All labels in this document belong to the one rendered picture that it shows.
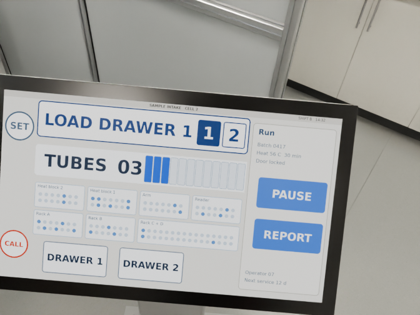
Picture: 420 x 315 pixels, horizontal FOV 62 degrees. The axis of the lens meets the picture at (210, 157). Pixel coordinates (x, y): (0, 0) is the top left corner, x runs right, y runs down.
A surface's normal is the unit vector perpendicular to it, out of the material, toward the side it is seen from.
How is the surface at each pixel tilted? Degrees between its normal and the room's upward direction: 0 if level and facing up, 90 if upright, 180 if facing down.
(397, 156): 0
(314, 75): 90
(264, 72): 90
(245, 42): 90
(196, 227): 50
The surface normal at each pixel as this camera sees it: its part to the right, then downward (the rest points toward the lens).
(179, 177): 0.00, 0.07
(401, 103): -0.59, 0.53
